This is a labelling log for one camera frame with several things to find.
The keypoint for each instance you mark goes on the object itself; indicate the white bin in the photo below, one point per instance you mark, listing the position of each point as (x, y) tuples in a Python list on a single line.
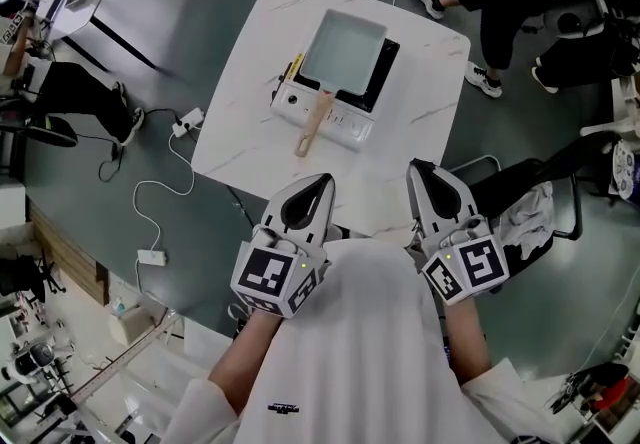
[(132, 327)]

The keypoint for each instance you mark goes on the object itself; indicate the person in grey clothing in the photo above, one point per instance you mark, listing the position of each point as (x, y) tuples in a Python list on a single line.
[(360, 332)]

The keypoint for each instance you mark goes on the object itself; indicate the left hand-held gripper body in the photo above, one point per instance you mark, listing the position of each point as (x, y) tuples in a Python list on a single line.
[(265, 272)]

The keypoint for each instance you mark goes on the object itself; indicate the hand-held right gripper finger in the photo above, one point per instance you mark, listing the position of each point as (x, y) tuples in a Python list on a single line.
[(415, 197), (467, 202)]

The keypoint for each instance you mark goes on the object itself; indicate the blue bottle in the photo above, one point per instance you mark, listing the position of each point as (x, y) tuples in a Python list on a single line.
[(119, 307)]

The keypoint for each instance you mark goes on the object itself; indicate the person's left forearm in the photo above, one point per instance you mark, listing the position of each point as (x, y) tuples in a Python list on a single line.
[(240, 357)]

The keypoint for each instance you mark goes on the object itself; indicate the person's right forearm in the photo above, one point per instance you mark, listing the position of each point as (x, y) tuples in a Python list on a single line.
[(467, 342)]

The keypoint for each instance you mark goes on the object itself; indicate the white power strip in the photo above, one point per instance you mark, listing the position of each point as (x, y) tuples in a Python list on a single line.
[(187, 123), (151, 257)]

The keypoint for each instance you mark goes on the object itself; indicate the black round stool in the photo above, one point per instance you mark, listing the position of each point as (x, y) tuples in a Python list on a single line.
[(570, 22)]

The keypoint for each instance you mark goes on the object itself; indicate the wooden cabinet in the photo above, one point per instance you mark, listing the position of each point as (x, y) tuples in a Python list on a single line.
[(65, 252)]

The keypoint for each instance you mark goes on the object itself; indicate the blue patterned white roll pack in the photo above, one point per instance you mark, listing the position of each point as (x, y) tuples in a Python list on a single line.
[(622, 167)]

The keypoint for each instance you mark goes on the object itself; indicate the aluminium rail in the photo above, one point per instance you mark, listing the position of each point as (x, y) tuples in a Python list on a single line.
[(125, 362)]

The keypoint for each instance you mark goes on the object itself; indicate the white portable stove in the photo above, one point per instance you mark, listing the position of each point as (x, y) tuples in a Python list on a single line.
[(350, 124)]

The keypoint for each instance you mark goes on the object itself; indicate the black chair with metal frame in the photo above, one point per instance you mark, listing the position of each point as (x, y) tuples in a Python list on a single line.
[(560, 157)]

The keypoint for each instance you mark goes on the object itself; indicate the white cloth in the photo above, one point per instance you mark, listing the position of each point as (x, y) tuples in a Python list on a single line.
[(530, 217)]

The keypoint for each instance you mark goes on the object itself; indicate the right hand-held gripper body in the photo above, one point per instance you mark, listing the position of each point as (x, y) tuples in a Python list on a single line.
[(480, 262)]

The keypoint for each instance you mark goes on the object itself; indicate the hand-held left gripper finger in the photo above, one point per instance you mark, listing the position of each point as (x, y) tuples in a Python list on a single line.
[(280, 207), (327, 222)]

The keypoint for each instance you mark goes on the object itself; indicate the white robot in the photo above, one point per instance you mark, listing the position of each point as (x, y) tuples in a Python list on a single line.
[(37, 357)]

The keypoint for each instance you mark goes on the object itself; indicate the black office chair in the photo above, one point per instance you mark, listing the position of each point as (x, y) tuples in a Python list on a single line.
[(45, 129), (25, 274)]

